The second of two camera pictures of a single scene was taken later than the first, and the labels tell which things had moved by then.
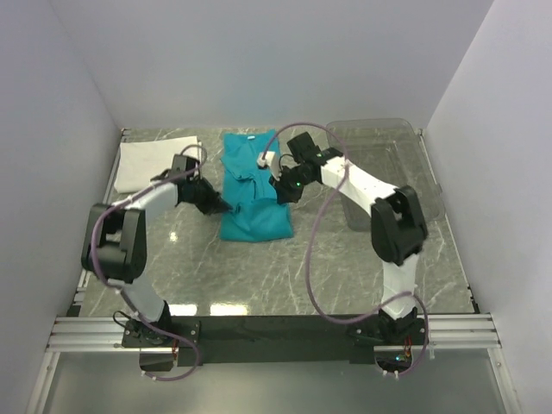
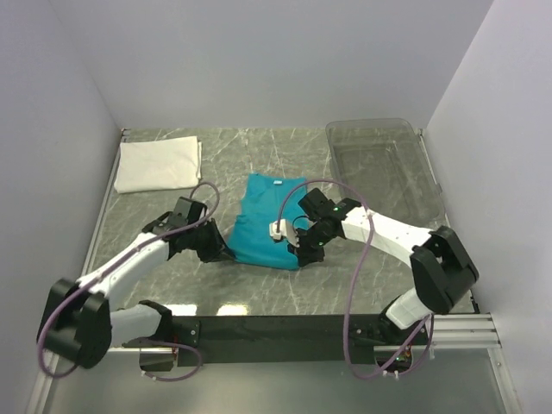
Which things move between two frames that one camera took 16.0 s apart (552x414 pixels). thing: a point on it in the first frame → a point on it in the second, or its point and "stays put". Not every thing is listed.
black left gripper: x=215 y=203 → x=218 y=249
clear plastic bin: x=392 y=151 stays put
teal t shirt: x=257 y=214 → x=251 y=241
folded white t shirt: x=139 y=162 stays put
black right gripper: x=285 y=195 → x=304 y=255
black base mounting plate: x=165 y=342 stays put
